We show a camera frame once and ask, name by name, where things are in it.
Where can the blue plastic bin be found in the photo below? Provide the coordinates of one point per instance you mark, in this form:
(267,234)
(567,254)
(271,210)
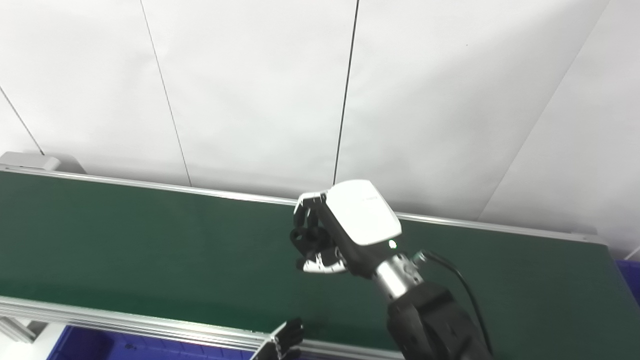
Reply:
(631,280)
(125,347)

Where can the grey conveyor end box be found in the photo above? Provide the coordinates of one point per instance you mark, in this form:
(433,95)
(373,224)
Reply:
(35,161)

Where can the green conveyor belt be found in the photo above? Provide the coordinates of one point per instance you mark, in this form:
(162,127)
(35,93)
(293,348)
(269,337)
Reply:
(125,322)
(150,250)

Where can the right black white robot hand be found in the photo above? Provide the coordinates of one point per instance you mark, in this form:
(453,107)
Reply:
(360,220)

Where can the black flanged machine part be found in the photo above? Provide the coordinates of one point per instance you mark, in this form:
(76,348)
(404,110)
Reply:
(309,240)

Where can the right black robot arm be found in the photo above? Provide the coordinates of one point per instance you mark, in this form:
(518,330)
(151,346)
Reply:
(430,320)

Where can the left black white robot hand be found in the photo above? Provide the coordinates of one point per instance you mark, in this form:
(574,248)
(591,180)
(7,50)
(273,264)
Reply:
(285,342)

